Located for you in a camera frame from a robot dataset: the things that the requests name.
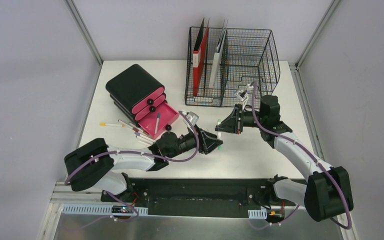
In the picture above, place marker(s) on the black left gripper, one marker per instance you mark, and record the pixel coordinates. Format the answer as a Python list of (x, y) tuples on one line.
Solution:
[(200, 141)]

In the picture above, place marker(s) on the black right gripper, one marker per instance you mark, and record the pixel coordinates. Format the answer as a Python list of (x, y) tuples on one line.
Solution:
[(231, 124)]

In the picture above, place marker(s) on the grey notebook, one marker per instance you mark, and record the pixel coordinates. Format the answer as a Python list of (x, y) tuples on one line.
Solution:
[(218, 55)]

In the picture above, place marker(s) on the red notebook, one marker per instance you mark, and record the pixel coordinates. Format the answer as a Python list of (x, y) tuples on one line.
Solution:
[(199, 55)]

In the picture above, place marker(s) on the black pink drawer unit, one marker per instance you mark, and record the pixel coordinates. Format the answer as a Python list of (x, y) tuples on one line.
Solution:
[(140, 96)]

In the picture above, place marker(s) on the teal white pen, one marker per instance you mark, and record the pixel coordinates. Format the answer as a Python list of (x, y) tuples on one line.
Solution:
[(157, 123)]

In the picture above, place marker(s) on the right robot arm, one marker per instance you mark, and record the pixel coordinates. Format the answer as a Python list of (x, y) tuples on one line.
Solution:
[(327, 192)]

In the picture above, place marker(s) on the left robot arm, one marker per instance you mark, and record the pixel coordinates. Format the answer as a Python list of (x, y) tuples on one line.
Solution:
[(94, 164)]

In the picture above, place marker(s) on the white pen orange cap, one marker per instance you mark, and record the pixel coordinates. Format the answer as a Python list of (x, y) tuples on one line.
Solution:
[(118, 125)]

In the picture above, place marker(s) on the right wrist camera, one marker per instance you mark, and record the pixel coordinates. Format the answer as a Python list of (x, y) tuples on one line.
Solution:
[(243, 95)]

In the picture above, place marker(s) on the black wire mesh organizer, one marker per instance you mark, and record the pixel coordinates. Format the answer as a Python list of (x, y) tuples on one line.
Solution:
[(248, 55)]

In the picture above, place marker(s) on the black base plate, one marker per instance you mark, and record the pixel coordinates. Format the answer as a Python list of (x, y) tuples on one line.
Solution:
[(216, 198)]

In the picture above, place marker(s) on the white cable duct right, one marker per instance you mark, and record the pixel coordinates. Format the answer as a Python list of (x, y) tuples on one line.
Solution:
[(257, 214)]

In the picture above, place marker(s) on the white cable duct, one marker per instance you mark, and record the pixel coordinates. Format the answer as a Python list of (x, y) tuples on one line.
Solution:
[(257, 214), (103, 210)]

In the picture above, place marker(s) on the white cable duct left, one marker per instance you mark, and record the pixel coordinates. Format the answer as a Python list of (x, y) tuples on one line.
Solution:
[(103, 210)]

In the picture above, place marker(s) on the aluminium frame rail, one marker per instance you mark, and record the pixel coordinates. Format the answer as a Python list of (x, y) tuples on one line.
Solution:
[(64, 194)]

